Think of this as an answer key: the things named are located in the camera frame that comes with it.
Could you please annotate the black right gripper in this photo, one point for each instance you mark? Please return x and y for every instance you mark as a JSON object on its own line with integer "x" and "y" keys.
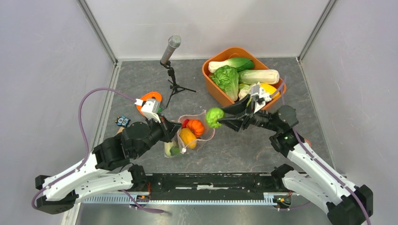
{"x": 237, "y": 107}

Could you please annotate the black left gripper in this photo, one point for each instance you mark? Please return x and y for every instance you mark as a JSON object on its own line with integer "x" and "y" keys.
{"x": 169, "y": 128}

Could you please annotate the red toy apple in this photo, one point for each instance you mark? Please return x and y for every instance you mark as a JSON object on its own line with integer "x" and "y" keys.
{"x": 185, "y": 122}

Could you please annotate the green bumpy custard apple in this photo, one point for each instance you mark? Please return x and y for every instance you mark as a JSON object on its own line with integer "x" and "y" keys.
{"x": 213, "y": 115}

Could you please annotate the yellow orange toy fruit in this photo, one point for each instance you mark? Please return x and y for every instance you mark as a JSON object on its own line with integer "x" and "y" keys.
{"x": 188, "y": 138}

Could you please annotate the clear zip top bag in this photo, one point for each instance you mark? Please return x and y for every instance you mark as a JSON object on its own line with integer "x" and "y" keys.
{"x": 206, "y": 136}

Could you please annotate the small orange toy pumpkin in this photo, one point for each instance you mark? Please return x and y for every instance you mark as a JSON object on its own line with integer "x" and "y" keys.
{"x": 196, "y": 127}

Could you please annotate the yellow toy lemon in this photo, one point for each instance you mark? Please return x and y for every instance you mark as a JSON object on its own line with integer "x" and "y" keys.
{"x": 270, "y": 89}

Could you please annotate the white daikon radish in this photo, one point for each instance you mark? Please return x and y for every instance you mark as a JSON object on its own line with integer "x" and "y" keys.
{"x": 171, "y": 149}

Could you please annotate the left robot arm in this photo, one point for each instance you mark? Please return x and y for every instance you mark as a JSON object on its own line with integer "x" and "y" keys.
{"x": 92, "y": 176}

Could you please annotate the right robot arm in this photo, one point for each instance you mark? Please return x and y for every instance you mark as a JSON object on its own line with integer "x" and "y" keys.
{"x": 344, "y": 202}

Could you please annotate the white toy cauliflower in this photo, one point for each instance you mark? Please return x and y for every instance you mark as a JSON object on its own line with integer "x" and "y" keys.
{"x": 245, "y": 89}

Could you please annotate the green lettuce leaf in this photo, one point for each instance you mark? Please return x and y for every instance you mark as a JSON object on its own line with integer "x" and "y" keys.
{"x": 226, "y": 78}

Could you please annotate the blue owl wooden block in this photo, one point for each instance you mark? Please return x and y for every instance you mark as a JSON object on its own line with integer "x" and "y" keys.
{"x": 122, "y": 122}

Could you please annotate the white napa cabbage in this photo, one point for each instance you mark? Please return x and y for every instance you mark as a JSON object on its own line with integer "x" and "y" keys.
{"x": 267, "y": 76}

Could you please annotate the orange plastic basket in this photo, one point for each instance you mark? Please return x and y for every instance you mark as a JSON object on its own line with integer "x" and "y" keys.
{"x": 228, "y": 53}

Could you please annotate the black microphone tripod stand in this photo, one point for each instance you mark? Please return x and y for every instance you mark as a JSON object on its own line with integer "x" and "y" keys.
{"x": 175, "y": 88}

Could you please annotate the orange toy slice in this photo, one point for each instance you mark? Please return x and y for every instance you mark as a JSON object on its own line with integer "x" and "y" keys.
{"x": 308, "y": 142}

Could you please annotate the silver microphone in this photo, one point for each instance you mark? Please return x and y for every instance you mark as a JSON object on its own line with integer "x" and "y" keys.
{"x": 173, "y": 43}

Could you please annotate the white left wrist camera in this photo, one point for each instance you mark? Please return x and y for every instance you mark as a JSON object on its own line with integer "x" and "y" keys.
{"x": 149, "y": 108}

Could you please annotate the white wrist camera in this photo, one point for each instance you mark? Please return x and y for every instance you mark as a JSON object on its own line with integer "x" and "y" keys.
{"x": 259, "y": 96}
{"x": 149, "y": 108}

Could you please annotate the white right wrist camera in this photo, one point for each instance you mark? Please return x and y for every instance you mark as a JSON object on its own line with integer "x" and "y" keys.
{"x": 259, "y": 96}

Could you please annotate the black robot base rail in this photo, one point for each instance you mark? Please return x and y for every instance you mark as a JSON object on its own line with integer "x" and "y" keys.
{"x": 210, "y": 186}

